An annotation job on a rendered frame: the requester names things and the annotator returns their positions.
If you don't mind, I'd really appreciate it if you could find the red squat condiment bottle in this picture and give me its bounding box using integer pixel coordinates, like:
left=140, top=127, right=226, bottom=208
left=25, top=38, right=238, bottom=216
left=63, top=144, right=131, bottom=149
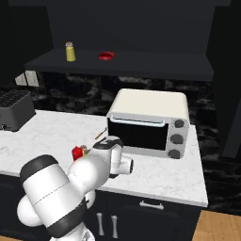
left=98, top=51, right=116, bottom=61

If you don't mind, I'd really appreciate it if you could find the tall yellow shaker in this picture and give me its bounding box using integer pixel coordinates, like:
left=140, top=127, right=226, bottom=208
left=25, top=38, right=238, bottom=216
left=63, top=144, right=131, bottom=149
left=65, top=41, right=77, bottom=63

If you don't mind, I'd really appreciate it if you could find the dark base cabinet door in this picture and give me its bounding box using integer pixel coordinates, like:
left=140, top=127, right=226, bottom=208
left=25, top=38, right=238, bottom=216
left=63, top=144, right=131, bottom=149
left=84, top=189, right=109, bottom=241
left=106, top=209, right=198, bottom=241

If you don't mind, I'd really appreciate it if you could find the dark base cabinet run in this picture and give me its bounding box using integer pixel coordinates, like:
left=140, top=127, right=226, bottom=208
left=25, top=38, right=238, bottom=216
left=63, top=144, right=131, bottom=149
left=0, top=173, right=51, bottom=241

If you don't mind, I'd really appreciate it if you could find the white toaster oven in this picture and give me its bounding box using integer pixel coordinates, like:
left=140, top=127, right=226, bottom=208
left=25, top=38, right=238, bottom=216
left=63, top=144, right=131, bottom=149
left=105, top=88, right=191, bottom=160

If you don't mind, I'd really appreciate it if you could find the dark drawer front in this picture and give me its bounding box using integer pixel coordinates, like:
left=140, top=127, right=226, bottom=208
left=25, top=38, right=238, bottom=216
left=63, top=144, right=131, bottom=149
left=105, top=191, right=202, bottom=222

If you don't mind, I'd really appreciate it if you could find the dark grey toaster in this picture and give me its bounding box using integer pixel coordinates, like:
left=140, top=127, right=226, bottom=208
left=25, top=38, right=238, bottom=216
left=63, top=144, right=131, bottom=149
left=0, top=88, right=37, bottom=133

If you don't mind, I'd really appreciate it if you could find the silver toaster oven handle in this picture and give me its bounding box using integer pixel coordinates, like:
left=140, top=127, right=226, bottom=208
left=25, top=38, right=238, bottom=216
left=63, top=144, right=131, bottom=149
left=109, top=115, right=167, bottom=128

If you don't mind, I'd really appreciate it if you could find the orange-handled knife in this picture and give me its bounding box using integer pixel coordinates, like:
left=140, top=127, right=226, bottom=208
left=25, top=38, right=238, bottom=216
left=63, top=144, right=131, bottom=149
left=94, top=126, right=108, bottom=141

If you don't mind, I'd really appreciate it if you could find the dark open wall cabinet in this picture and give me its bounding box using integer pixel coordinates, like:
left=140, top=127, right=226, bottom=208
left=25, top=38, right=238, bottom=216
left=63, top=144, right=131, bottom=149
left=24, top=0, right=217, bottom=83

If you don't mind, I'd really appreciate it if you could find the silver drawer handle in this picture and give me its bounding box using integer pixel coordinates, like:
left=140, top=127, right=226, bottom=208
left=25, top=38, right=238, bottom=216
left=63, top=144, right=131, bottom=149
left=138, top=200, right=165, bottom=211

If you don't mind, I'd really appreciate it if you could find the white wall outlet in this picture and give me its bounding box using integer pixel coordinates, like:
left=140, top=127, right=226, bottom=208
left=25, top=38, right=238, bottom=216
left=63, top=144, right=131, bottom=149
left=14, top=70, right=40, bottom=88

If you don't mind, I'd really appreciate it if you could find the silver cabinet door handle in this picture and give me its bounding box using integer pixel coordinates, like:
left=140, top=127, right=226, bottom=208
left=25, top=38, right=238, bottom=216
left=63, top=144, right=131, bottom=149
left=110, top=215, right=120, bottom=240
left=95, top=212, right=105, bottom=237

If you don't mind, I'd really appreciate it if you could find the dark wall cabinet door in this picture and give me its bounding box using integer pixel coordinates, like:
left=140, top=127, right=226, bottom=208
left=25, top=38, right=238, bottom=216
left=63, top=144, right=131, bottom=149
left=205, top=0, right=241, bottom=159
left=0, top=0, right=55, bottom=83

